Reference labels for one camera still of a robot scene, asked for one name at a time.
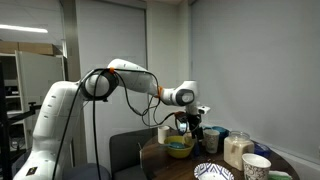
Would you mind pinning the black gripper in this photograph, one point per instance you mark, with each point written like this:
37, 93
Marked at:
194, 121

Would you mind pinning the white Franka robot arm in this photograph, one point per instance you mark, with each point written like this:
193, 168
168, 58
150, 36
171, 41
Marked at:
63, 110

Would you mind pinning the blue block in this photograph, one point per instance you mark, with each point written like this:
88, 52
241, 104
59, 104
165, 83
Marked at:
196, 150

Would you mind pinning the small patterned paper cup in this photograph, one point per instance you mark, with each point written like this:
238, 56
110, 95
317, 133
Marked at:
211, 141

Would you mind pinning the teal blue bowl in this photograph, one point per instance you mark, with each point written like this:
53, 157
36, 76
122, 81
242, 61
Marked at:
221, 131

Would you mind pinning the teal plastic spoon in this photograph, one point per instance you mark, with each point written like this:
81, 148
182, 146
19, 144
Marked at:
175, 145

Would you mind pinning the yellow bowl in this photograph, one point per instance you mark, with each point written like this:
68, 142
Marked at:
180, 152

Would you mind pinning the plain white cup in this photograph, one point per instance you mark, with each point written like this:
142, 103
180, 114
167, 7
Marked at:
163, 134

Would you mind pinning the blue patterned plate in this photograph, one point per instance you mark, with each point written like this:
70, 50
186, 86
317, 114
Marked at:
213, 172

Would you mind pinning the clear jar with rice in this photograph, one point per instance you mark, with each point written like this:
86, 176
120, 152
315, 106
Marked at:
237, 150

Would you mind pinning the blue plastic container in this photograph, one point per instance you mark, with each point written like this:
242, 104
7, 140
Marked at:
262, 150

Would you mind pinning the large patterned paper cup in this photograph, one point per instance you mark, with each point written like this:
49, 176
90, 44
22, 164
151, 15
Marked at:
256, 168

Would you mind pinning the dark grey chair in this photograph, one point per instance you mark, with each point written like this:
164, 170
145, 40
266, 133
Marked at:
125, 153

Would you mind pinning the green sponge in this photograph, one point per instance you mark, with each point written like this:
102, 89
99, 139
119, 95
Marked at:
279, 176

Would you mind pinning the blue grey seat cushion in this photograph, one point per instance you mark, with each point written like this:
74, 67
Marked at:
83, 171

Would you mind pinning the white cabinet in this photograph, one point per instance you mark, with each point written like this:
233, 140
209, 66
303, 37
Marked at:
36, 73

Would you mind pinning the brown cardboard box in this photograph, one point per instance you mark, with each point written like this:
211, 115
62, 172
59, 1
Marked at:
30, 47

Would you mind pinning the ceiling strip light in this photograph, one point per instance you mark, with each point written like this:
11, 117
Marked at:
23, 28

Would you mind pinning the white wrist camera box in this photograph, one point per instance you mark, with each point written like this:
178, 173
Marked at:
203, 109

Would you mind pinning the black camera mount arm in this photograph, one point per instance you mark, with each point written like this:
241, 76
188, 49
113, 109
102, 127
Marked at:
23, 111

